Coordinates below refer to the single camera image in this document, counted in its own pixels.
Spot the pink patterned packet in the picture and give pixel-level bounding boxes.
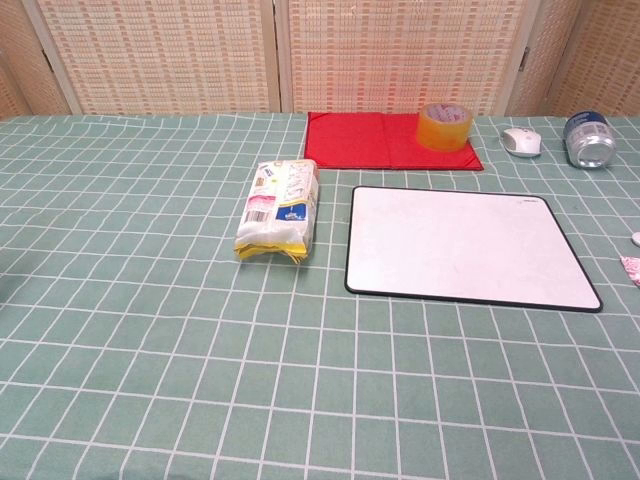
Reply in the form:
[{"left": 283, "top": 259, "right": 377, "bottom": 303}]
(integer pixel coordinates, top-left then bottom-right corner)
[{"left": 619, "top": 255, "right": 640, "bottom": 288}]

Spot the clear jar with blue label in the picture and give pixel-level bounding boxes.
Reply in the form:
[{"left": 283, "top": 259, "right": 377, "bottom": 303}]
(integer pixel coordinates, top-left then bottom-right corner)
[{"left": 562, "top": 110, "right": 616, "bottom": 171}]

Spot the white computer mouse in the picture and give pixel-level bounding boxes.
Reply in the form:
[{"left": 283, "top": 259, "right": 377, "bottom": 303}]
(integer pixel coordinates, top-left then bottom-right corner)
[{"left": 501, "top": 126, "right": 544, "bottom": 159}]

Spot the yellow packing tape roll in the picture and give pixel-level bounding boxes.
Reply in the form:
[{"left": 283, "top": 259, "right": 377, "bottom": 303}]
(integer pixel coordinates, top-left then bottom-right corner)
[{"left": 416, "top": 102, "right": 475, "bottom": 153}]

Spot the red folder mat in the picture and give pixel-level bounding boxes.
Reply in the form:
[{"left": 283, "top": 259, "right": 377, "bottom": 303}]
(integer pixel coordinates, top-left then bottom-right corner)
[{"left": 303, "top": 110, "right": 486, "bottom": 173}]

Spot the tissue pack with yellow end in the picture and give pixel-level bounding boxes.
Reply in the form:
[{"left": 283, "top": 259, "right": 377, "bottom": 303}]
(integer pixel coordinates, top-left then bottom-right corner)
[{"left": 233, "top": 158, "right": 321, "bottom": 265}]

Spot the green grid tablecloth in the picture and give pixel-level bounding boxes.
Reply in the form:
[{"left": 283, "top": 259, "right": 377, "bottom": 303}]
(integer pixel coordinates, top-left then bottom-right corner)
[{"left": 0, "top": 112, "right": 640, "bottom": 480}]

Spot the bamboo folding screen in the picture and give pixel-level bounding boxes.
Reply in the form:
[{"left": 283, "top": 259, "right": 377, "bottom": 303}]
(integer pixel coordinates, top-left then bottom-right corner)
[{"left": 0, "top": 0, "right": 640, "bottom": 121}]

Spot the white board with black edge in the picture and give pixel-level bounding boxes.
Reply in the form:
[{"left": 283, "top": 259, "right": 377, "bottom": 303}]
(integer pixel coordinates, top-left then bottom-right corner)
[{"left": 343, "top": 185, "right": 604, "bottom": 314}]

